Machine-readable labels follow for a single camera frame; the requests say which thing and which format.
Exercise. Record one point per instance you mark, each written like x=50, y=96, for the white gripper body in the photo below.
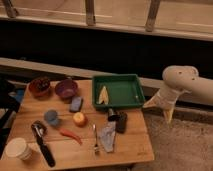
x=167, y=98

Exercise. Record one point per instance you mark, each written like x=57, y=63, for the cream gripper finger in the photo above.
x=168, y=115
x=153, y=102

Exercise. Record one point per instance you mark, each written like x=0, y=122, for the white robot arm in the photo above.
x=178, y=80

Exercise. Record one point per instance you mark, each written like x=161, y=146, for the green plastic tray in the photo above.
x=124, y=91

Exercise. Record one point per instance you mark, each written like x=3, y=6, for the small black cylinder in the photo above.
x=112, y=115

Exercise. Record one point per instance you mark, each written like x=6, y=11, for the yellow wedge in tray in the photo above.
x=103, y=96

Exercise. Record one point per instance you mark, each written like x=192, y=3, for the grey cloth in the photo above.
x=107, y=136

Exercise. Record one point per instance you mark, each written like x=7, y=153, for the metal fork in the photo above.
x=96, y=147

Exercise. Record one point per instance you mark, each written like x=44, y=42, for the blue sponge block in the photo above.
x=76, y=104

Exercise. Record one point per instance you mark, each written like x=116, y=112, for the yellow apple toy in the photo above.
x=80, y=119

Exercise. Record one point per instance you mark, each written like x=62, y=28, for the purple bowl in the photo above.
x=66, y=88

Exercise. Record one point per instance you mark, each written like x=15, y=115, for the red chili pepper toy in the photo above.
x=70, y=134

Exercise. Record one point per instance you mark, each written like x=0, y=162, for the blue round cup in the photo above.
x=51, y=117

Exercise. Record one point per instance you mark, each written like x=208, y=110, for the red bowl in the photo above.
x=39, y=87

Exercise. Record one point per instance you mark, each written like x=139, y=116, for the black chair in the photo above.
x=10, y=104

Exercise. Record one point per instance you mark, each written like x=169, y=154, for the white paper cup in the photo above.
x=18, y=148

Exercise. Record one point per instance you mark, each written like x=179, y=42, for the black handled peeler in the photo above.
x=39, y=130

